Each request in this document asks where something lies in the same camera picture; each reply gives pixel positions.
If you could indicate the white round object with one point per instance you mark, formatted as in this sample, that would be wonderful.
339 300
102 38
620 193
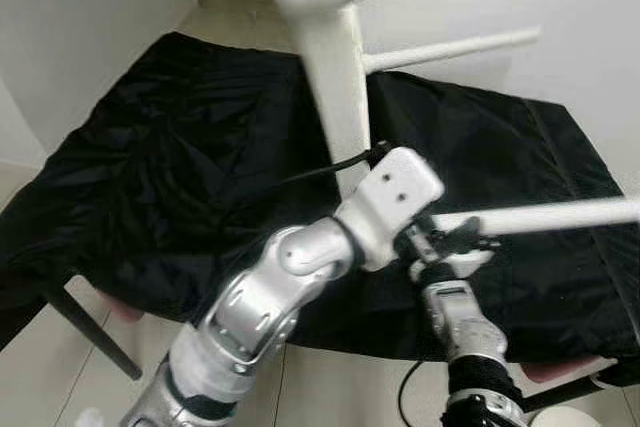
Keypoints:
568 417

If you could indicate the black cloth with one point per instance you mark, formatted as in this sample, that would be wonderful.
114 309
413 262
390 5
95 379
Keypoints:
150 167

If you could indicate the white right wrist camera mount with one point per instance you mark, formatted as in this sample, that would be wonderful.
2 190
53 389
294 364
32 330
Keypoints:
460 265

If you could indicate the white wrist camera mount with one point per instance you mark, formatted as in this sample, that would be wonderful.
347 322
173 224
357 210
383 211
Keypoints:
460 265
390 192

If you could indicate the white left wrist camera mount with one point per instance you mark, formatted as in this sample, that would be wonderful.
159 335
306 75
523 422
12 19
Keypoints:
390 192

